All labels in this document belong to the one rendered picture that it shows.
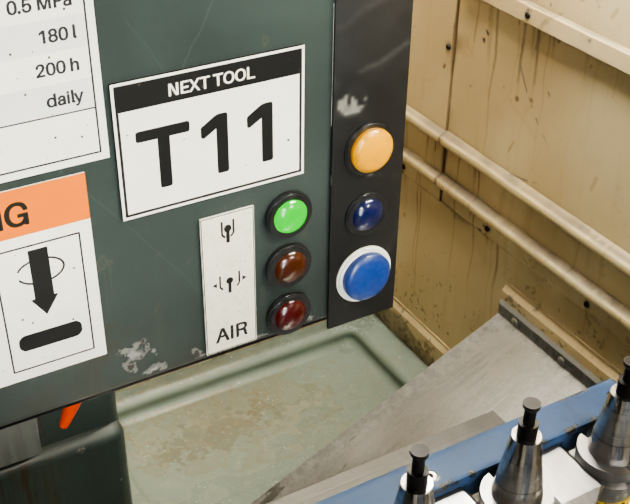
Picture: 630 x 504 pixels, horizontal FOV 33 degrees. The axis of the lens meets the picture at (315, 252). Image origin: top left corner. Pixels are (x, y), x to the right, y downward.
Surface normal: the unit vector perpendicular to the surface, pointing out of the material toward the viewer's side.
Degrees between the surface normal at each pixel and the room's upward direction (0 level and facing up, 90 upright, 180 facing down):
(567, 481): 0
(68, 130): 90
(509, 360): 24
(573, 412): 0
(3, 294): 90
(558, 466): 0
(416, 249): 90
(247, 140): 90
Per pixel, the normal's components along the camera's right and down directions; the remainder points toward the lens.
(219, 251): 0.50, 0.48
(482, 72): -0.86, 0.27
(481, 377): -0.35, -0.65
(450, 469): 0.01, -0.83
